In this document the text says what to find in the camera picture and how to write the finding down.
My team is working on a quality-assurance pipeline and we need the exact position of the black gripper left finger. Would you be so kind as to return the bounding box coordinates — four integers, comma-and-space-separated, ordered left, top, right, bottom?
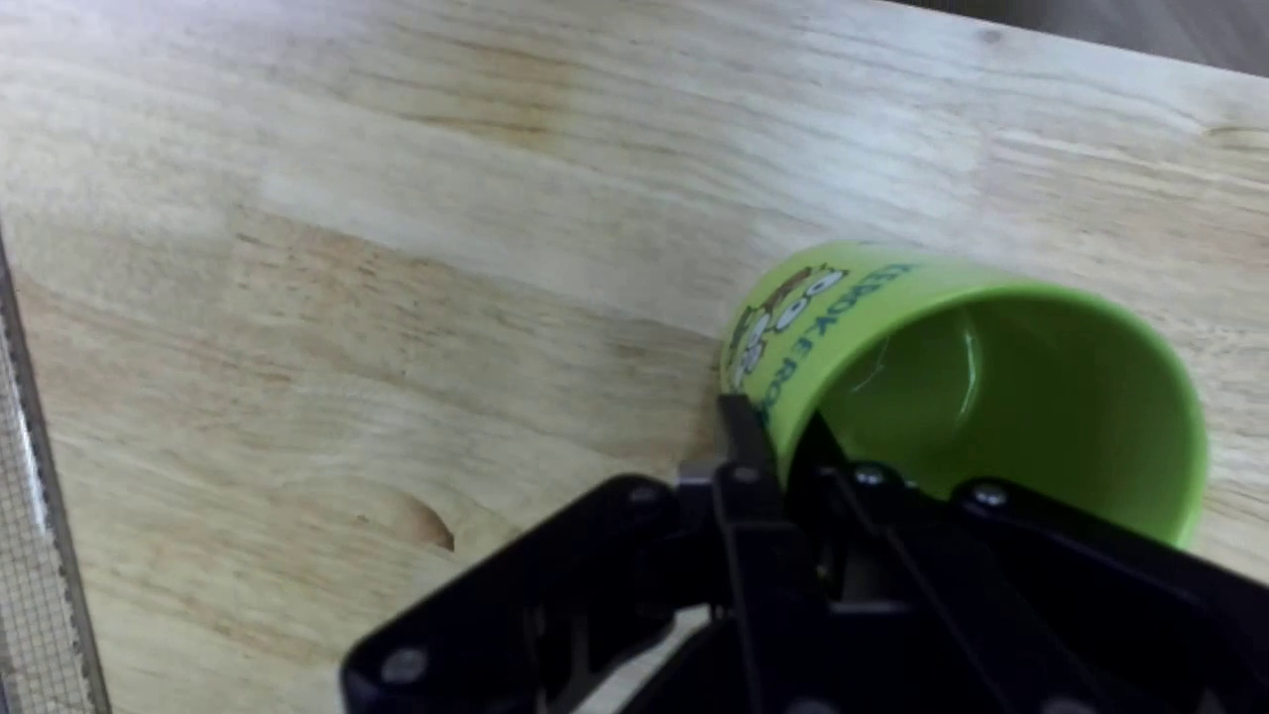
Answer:
339, 390, 812, 714

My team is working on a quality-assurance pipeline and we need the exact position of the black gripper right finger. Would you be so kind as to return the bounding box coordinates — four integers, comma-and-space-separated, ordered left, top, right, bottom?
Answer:
790, 411, 1269, 714

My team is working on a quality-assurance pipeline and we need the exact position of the green plastic printed cup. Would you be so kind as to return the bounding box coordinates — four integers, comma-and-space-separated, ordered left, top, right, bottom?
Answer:
714, 238, 1215, 552

